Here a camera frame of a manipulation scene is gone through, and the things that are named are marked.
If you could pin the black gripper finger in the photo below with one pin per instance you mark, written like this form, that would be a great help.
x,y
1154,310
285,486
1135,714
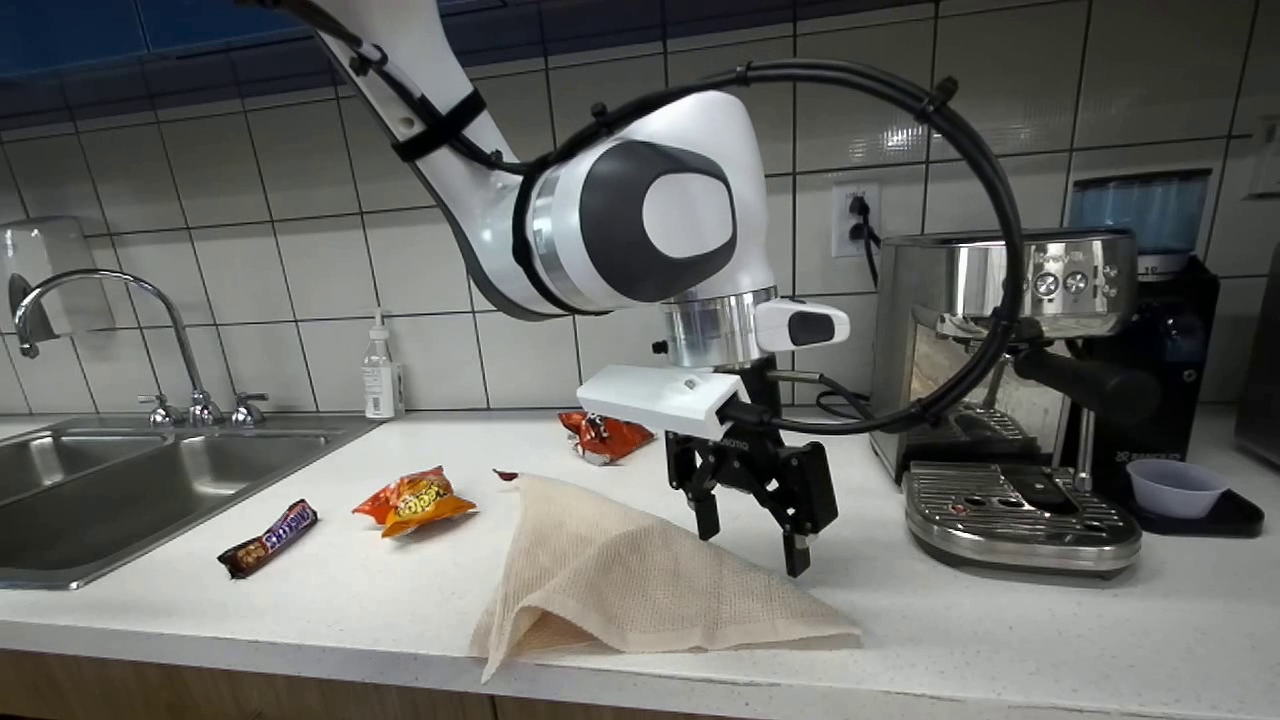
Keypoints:
x,y
702,500
802,548

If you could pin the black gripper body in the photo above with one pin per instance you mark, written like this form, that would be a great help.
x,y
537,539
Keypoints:
x,y
756,446

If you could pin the beige mesh cloth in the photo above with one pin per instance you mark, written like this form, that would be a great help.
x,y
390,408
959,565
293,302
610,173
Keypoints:
x,y
627,587

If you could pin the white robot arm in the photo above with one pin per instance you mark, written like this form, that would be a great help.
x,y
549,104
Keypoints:
x,y
747,147

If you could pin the crumpled red snack wrapper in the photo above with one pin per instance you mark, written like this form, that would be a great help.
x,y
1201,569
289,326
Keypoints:
x,y
605,438

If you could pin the steel drip tray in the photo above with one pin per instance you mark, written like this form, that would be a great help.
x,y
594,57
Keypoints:
x,y
1022,521

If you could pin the orange Cheetos bag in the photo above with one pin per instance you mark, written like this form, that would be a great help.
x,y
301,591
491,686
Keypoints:
x,y
418,500

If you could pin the black portafilter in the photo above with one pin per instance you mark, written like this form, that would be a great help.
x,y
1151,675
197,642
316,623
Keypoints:
x,y
1086,382

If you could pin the clear pump soap bottle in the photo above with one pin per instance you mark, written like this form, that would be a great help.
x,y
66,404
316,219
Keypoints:
x,y
382,382

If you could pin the steel espresso machine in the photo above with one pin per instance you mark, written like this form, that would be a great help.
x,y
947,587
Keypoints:
x,y
1086,280

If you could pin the purple plastic cup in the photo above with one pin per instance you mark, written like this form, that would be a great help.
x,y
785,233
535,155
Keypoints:
x,y
1172,486

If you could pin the brown Snickers bar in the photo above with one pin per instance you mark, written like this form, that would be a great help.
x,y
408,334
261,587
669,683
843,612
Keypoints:
x,y
264,539

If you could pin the black plastic tray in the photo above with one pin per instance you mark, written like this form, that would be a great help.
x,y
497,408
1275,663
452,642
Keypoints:
x,y
1243,519

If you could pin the black appliance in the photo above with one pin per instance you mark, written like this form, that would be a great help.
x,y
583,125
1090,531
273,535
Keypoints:
x,y
1260,360

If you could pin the stainless steel sink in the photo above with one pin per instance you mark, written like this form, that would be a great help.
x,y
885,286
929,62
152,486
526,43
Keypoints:
x,y
134,493

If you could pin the chrome faucet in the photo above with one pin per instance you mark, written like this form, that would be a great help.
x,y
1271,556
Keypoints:
x,y
162,307

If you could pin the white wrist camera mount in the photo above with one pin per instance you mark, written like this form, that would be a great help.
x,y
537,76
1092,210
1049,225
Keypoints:
x,y
655,399

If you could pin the white wall outlet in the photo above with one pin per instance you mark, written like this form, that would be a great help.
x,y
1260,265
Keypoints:
x,y
843,220

